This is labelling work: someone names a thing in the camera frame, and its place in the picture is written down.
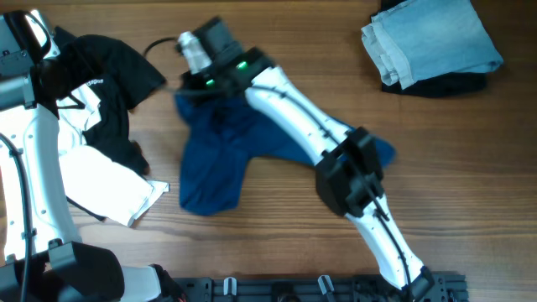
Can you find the blue polo shirt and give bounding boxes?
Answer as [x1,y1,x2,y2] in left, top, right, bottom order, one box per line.
[174,92,397,217]

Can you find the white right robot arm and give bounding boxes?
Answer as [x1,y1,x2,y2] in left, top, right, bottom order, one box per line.
[175,18,434,301]

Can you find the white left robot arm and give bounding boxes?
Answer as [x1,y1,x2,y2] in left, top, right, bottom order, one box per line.
[1,10,162,301]

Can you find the black t-shirt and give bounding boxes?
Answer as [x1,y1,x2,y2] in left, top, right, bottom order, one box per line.
[54,28,166,221]

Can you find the white t-shirt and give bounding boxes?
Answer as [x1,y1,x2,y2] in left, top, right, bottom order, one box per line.
[57,84,169,227]

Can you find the light blue folded jeans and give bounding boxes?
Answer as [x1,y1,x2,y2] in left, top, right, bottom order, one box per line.
[361,0,504,91]

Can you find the black folded garment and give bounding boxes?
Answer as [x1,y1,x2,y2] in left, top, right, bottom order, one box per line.
[379,0,488,99]

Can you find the black aluminium rail frame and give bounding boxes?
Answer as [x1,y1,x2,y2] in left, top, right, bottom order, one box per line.
[158,268,470,302]

